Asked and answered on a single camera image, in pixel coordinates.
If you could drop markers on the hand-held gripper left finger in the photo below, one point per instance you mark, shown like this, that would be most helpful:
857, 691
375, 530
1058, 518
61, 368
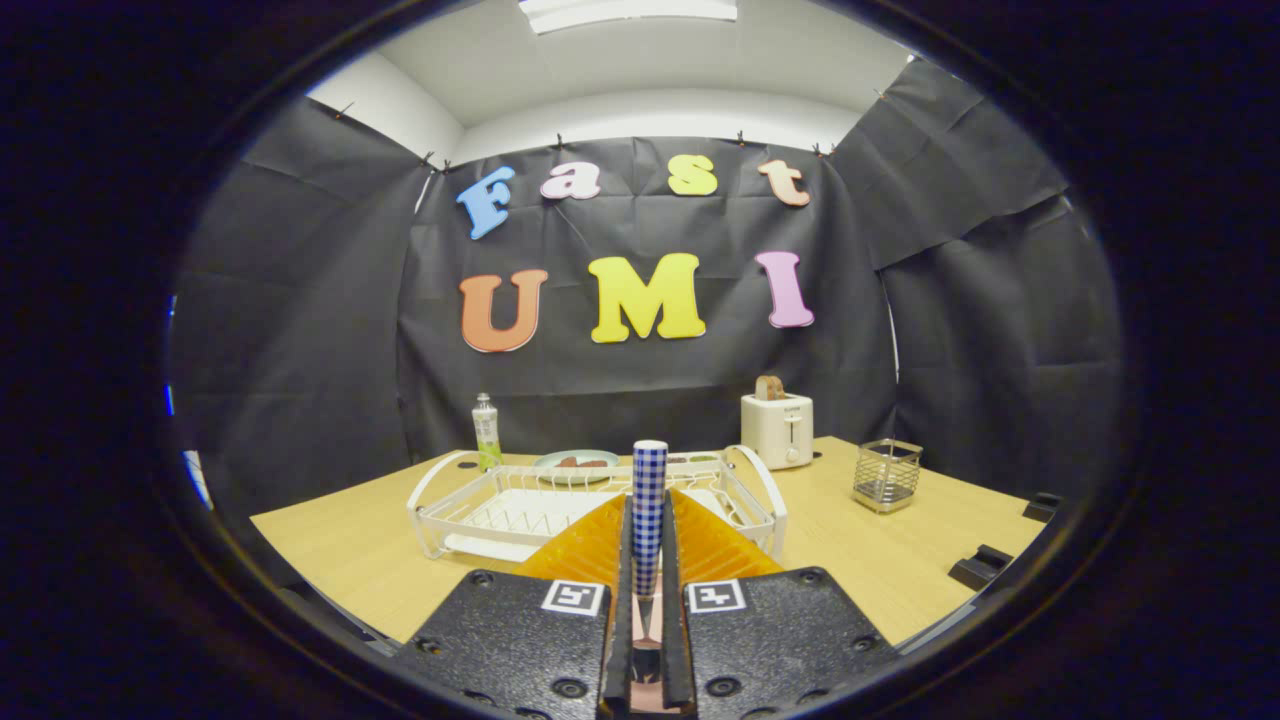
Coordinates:
510, 640

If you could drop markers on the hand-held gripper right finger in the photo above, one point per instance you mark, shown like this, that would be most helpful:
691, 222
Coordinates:
780, 630

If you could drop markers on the white dish rack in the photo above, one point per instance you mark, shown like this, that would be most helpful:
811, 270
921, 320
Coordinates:
478, 546

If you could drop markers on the light green plate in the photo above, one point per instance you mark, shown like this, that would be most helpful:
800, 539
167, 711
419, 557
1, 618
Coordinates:
548, 461

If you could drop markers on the green dish soap bottle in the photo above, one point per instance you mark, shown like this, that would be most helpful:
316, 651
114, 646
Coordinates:
487, 435

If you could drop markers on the white toaster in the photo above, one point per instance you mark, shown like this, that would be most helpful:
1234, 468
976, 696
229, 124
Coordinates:
777, 430

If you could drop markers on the black table clamp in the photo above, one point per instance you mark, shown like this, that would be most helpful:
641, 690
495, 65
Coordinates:
1042, 505
980, 567

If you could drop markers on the brown toast slice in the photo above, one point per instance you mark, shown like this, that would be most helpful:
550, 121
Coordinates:
770, 388

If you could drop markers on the blue lit screen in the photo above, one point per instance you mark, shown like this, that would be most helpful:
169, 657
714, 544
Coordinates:
197, 480

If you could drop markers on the black backdrop cloth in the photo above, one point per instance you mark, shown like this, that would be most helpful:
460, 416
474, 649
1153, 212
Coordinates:
300, 350

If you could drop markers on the ceiling light panel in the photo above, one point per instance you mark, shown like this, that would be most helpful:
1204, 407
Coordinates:
630, 12

